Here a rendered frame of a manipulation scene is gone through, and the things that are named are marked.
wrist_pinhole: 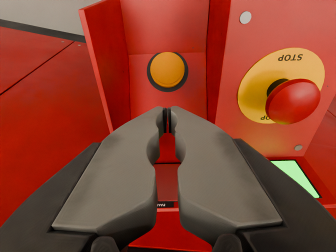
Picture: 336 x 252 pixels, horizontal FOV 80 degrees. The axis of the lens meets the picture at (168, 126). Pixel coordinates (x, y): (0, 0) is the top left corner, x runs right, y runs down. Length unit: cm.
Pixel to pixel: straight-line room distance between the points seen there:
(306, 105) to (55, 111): 44
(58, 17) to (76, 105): 60
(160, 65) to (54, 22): 86
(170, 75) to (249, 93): 9
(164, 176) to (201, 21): 17
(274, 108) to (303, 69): 4
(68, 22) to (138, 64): 81
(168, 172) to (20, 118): 34
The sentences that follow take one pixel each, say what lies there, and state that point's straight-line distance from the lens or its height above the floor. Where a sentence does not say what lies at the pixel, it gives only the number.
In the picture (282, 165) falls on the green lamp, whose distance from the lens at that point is 25.
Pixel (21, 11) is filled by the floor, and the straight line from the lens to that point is 112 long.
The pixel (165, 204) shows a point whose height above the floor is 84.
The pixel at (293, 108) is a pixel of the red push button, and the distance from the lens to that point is 18.
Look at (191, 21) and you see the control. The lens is 24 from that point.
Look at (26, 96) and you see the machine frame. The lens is 55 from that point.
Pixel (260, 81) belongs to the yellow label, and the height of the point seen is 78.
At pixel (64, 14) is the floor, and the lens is 104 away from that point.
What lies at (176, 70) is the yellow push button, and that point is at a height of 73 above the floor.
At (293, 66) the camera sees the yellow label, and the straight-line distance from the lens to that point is 20.
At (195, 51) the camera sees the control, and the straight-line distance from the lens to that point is 25.
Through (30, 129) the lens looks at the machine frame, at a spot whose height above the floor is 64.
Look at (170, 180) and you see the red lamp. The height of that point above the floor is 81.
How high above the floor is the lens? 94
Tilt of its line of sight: 53 degrees down
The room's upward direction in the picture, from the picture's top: 179 degrees clockwise
